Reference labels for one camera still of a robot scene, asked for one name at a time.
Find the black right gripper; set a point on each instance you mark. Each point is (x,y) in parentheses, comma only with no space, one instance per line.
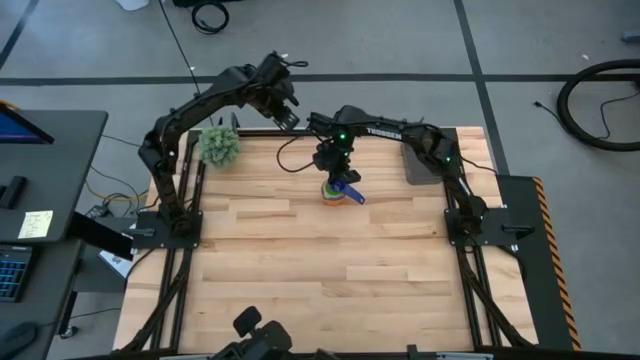
(332,157)

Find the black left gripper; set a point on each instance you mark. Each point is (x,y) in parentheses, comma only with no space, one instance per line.
(272,82)

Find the dark blue measuring cup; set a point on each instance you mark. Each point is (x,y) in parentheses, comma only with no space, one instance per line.
(355,195)

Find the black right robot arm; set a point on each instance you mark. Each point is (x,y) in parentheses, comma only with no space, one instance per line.
(385,132)

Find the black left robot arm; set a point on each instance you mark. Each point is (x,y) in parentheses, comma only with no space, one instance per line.
(200,102)

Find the grey plastic basket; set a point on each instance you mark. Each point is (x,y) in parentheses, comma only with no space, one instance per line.
(417,175)

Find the green potted artificial plant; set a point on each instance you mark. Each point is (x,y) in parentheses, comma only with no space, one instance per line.
(219,146)

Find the black table clamp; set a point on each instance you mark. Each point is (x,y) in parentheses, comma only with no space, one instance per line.
(412,351)

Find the black panel with hazard stripe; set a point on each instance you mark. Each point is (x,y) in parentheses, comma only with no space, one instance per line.
(535,280)

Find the black box under desk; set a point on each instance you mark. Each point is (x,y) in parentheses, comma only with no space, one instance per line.
(100,235)

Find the large black hoop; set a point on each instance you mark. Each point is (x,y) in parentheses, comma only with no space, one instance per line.
(561,105)

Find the white printed paper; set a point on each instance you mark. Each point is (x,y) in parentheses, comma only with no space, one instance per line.
(117,265)

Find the black desk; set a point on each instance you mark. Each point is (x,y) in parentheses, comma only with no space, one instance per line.
(60,165)
(50,300)

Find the black computer monitor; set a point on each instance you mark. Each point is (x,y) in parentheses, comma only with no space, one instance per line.
(15,131)

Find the yellow sticky note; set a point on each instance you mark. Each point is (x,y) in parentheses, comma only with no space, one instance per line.
(36,225)

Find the small grey floor object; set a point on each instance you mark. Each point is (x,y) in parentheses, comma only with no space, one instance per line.
(632,36)

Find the black backlit keyboard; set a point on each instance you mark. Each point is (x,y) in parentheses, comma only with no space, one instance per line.
(12,275)

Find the black computer mouse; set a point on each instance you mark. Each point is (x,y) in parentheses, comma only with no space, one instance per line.
(17,340)

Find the black aluminium table frame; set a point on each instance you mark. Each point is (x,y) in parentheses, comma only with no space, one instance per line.
(200,192)

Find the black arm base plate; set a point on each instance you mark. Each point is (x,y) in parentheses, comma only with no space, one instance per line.
(190,240)
(500,220)

